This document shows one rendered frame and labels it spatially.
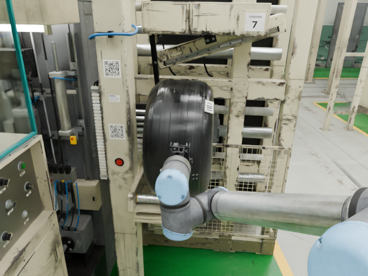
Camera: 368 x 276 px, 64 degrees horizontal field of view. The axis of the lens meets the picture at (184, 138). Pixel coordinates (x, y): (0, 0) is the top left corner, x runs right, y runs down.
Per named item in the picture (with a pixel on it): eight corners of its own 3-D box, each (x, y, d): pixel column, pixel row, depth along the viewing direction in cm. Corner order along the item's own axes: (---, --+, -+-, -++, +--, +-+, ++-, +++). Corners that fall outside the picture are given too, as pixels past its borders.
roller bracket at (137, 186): (127, 212, 141) (126, 195, 137) (145, 171, 177) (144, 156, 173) (134, 213, 141) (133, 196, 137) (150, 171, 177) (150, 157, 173)
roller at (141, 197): (134, 194, 142) (136, 191, 146) (134, 203, 142) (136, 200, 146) (207, 198, 139) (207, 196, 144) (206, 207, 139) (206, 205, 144)
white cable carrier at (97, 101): (100, 179, 149) (90, 86, 131) (103, 173, 154) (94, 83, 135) (109, 179, 149) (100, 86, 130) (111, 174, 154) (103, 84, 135)
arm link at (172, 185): (155, 208, 82) (151, 176, 79) (162, 189, 94) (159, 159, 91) (189, 207, 81) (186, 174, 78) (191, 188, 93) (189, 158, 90)
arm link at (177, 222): (205, 234, 90) (202, 196, 87) (172, 248, 84) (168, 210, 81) (188, 220, 98) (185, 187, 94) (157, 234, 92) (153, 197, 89)
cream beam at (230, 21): (142, 34, 144) (140, 0, 138) (151, 30, 167) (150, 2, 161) (268, 36, 139) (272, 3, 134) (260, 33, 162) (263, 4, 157)
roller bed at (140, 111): (128, 155, 186) (126, 109, 174) (134, 145, 200) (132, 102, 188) (160, 156, 185) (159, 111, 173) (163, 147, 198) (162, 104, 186)
